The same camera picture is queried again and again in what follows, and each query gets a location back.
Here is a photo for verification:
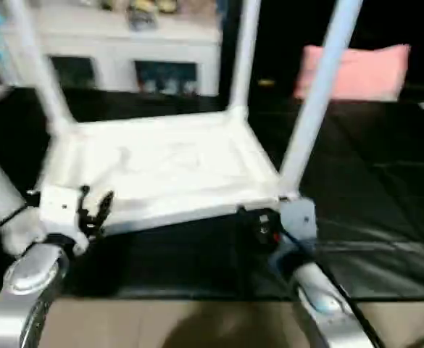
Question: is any black furniture with yellow label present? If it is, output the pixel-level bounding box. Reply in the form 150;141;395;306
219;0;424;102

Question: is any pink pillow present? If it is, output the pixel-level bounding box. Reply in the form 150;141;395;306
293;43;412;102

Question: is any white cabinet with glass doors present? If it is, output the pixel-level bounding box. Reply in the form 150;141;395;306
0;0;223;96

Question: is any black work mat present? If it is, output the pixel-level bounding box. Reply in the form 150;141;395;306
0;87;424;302

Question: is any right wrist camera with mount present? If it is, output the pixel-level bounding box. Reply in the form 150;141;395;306
277;197;318;254

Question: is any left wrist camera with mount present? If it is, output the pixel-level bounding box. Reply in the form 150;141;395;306
32;185;91;256

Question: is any white plastic table top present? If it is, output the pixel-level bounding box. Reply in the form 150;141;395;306
34;109;299;236

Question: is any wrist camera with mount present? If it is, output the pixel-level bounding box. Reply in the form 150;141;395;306
32;185;91;256
277;197;318;254

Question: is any dark ornament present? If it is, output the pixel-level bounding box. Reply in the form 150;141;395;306
125;4;162;31

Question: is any white plastic table leg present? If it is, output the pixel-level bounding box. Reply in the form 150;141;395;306
228;0;262;117
5;0;78;135
278;0;365;200
0;141;46;256

